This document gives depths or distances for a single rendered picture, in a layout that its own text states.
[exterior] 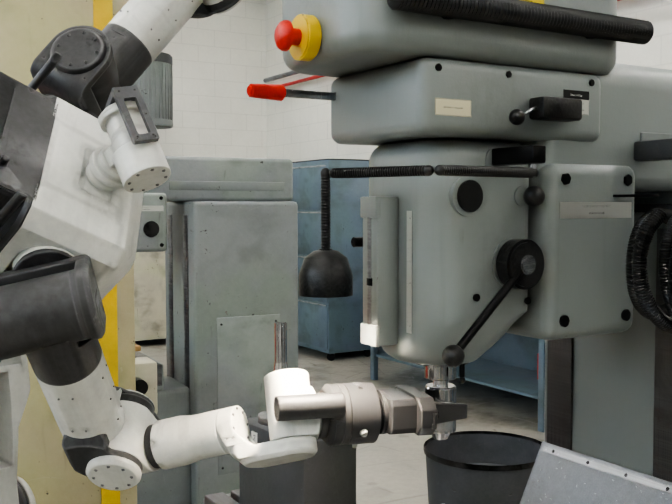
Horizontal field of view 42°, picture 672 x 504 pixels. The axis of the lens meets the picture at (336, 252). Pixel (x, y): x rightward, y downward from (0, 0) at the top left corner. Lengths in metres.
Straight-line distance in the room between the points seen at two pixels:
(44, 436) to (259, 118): 8.65
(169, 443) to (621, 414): 0.76
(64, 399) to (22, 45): 1.77
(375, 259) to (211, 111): 9.78
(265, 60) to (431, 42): 10.23
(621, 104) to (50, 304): 0.87
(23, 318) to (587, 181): 0.80
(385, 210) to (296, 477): 0.58
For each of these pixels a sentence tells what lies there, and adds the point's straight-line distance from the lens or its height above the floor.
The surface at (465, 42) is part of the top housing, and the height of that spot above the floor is 1.75.
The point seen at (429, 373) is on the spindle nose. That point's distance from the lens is 1.30.
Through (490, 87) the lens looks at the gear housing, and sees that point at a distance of 1.20.
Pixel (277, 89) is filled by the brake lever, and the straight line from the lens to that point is 1.26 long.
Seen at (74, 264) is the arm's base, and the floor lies 1.46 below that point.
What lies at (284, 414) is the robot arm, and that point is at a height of 1.26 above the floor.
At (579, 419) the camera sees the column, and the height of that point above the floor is 1.15.
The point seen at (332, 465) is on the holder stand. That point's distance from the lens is 1.60.
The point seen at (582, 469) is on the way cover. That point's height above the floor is 1.07.
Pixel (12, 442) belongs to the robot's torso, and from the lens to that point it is 1.55.
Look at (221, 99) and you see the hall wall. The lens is 11.01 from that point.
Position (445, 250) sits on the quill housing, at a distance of 1.19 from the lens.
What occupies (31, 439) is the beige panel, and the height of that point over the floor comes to 0.82.
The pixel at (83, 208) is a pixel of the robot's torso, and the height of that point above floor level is 1.53.
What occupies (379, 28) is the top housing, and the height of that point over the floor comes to 1.76.
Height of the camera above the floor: 1.54
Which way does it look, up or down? 3 degrees down
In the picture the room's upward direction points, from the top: straight up
